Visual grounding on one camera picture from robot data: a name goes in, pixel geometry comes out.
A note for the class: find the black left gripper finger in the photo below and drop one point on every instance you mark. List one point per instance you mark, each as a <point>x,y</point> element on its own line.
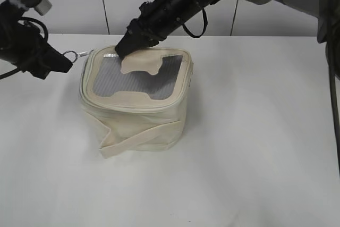
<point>53,61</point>

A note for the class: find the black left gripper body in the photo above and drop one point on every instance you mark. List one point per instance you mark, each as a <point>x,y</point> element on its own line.
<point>21,46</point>

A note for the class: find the cream canvas zipper bag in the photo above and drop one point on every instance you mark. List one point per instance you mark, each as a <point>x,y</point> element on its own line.
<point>139,102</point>

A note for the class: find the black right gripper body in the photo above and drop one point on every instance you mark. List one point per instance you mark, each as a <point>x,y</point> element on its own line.
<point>158,19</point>

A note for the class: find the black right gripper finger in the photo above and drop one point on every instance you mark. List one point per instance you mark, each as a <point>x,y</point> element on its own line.
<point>132,42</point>

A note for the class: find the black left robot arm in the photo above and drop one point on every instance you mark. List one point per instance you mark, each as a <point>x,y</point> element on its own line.
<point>11,12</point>

